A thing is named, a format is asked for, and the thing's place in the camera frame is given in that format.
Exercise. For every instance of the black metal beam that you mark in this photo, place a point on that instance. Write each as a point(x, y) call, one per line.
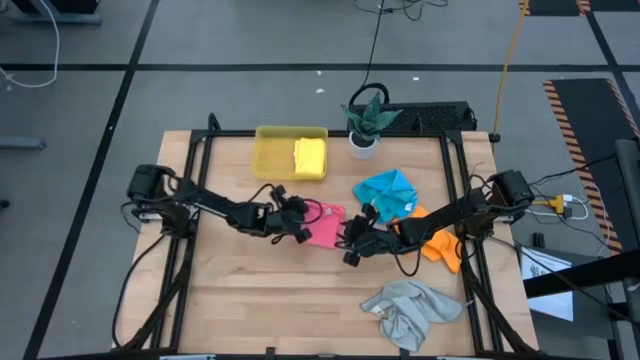
point(575, 275)

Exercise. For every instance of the pink microfiber towel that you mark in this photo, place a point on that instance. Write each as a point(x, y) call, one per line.
point(327, 227)

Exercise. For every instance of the yellow plug adapter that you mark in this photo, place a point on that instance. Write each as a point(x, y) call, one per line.
point(556, 203)

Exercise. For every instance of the orange microfiber towel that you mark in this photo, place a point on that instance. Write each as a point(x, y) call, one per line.
point(442, 250)

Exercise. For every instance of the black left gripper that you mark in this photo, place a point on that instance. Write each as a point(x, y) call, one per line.
point(275, 220)

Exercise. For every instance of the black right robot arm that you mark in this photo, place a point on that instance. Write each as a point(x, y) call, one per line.
point(450, 215)

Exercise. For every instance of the grey desk foot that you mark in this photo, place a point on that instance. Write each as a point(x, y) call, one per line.
point(20, 143)
point(55, 20)

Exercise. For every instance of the black metal table frame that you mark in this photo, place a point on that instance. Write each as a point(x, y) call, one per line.
point(230, 133)

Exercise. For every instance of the white paper sheet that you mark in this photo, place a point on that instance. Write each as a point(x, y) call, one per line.
point(547, 305)

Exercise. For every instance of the dark grey pole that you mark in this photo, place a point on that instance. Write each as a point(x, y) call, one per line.
point(629, 200)

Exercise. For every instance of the yellow plastic bin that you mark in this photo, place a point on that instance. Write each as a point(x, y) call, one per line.
point(272, 155)

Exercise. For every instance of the black hazard-striped mat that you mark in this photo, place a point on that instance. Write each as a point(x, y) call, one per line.
point(590, 130)
point(555, 6)

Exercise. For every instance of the yellow microfiber towel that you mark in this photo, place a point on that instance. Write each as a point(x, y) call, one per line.
point(310, 157)

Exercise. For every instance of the snake plant in white pot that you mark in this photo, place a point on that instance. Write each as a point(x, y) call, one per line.
point(369, 122)

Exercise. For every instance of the black perforated box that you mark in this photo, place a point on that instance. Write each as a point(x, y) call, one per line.
point(435, 117)

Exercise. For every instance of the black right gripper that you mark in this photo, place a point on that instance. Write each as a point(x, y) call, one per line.
point(382, 242)

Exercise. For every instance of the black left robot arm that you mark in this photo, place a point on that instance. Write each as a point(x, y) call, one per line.
point(215, 205)

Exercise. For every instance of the small black clip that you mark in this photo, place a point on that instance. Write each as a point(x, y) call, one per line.
point(538, 240)

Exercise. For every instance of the blue microfiber towel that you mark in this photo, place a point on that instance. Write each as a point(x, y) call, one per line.
point(395, 190)

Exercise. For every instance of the grey microfiber towel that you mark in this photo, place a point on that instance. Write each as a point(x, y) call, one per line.
point(410, 315)

